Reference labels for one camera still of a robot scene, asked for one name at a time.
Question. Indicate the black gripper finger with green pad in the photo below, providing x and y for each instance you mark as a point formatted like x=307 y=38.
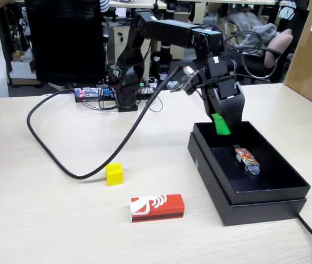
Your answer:
x=234 y=110

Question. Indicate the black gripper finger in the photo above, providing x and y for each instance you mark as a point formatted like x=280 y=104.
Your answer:
x=211 y=101

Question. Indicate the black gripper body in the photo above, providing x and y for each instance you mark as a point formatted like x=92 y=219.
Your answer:
x=222 y=88

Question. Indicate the green cube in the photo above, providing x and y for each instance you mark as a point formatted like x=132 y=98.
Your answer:
x=222 y=126

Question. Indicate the red and white carton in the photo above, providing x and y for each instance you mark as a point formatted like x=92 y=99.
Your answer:
x=167 y=206

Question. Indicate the yellow cube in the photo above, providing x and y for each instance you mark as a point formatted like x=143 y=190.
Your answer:
x=114 y=176

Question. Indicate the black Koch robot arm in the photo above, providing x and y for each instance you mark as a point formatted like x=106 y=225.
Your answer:
x=169 y=30

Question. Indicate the large brown cardboard box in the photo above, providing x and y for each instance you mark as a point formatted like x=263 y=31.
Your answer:
x=309 y=68

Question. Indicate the black cardboard box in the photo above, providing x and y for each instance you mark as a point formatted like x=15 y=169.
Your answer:
x=271 y=196

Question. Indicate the black open box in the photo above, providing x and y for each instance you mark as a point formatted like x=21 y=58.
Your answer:
x=266 y=213

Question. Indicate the white box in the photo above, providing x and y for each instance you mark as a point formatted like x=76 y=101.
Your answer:
x=21 y=66

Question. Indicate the black office chair with armrests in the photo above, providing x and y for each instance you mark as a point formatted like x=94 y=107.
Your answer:
x=252 y=66

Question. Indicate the colourful candy packet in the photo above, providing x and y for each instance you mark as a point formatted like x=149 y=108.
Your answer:
x=245 y=156

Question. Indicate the grey cloth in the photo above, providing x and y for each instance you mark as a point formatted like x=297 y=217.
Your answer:
x=266 y=33

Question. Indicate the pink cushion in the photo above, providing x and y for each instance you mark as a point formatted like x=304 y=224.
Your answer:
x=279 y=44

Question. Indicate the controller circuit board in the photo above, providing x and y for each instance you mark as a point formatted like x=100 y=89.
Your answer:
x=90 y=92

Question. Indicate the person in striped shirt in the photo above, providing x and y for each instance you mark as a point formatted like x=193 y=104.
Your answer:
x=103 y=4

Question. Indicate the black mesh chair back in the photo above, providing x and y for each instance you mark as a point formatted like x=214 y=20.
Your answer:
x=62 y=41

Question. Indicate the bare circuit board camera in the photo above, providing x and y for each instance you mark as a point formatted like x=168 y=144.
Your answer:
x=182 y=79

